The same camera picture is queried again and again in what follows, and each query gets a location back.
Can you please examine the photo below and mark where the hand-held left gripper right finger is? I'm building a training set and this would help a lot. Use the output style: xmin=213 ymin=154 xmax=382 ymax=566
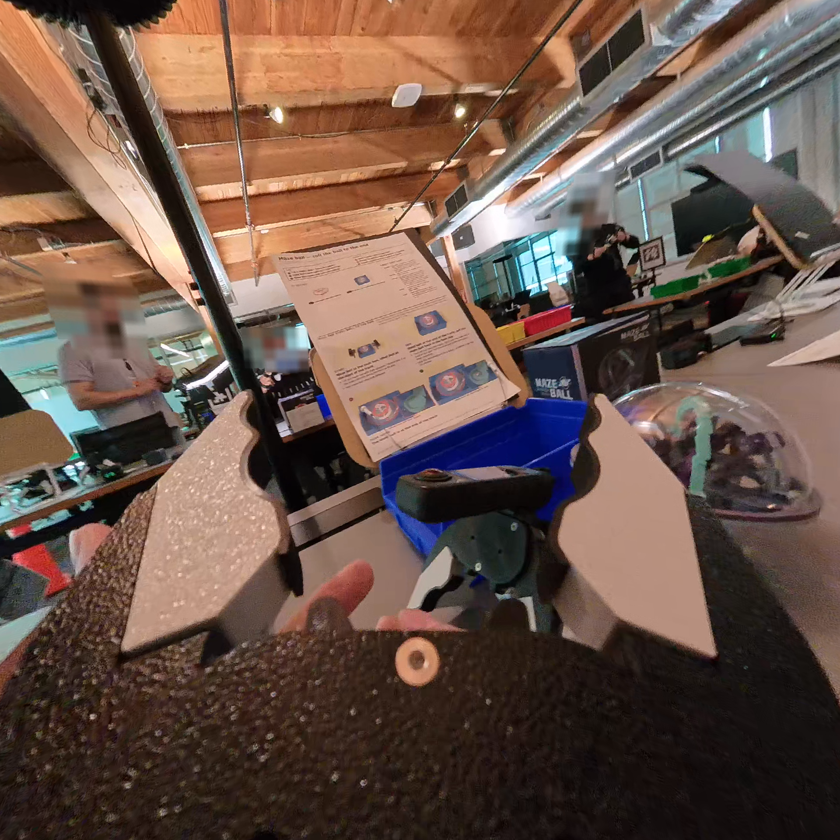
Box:
xmin=548 ymin=394 xmax=718 ymax=659

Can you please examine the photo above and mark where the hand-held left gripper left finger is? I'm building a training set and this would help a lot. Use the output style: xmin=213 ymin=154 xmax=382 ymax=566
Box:
xmin=120 ymin=390 xmax=293 ymax=659

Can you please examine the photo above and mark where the clear plastic maze ball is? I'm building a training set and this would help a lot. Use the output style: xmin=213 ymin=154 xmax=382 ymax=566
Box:
xmin=613 ymin=381 xmax=823 ymax=522

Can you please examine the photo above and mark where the dark blue maze ball box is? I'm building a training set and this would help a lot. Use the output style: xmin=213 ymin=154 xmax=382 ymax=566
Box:
xmin=523 ymin=314 xmax=660 ymax=403

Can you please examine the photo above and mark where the person's right hand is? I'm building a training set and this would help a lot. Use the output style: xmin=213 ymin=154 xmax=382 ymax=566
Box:
xmin=281 ymin=560 xmax=460 ymax=634

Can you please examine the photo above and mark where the blue plastic bin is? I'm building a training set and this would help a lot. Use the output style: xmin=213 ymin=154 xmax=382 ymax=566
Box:
xmin=379 ymin=395 xmax=589 ymax=559

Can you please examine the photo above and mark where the black computer monitor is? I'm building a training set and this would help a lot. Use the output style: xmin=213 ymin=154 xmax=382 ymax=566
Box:
xmin=71 ymin=412 xmax=179 ymax=468

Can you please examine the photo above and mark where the wooden desk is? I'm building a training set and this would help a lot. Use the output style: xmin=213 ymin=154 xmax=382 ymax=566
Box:
xmin=0 ymin=459 xmax=181 ymax=534

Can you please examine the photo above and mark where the printed instruction sheet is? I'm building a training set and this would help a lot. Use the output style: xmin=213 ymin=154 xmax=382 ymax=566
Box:
xmin=272 ymin=231 xmax=522 ymax=446

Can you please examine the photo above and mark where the tan divider panel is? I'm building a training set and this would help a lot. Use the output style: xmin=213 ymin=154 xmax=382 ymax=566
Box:
xmin=0 ymin=410 xmax=74 ymax=476

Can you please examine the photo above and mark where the red plastic bin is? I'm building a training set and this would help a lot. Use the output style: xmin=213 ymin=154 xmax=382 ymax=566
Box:
xmin=523 ymin=305 xmax=573 ymax=337

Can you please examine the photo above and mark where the white paper sheet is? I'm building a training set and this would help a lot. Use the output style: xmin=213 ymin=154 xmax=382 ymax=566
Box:
xmin=768 ymin=335 xmax=840 ymax=368

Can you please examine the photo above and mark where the black stand pole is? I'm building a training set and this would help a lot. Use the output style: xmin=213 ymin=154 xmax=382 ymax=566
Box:
xmin=20 ymin=0 xmax=304 ymax=597

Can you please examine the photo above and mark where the dark grey board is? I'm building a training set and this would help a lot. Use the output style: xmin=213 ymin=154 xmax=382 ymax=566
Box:
xmin=682 ymin=150 xmax=840 ymax=271

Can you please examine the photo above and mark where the silver spiral air duct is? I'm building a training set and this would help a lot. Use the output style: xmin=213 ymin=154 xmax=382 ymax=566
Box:
xmin=430 ymin=13 xmax=840 ymax=237

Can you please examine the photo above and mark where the duct vent grille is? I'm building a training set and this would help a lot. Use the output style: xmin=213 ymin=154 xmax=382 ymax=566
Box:
xmin=574 ymin=7 xmax=651 ymax=99

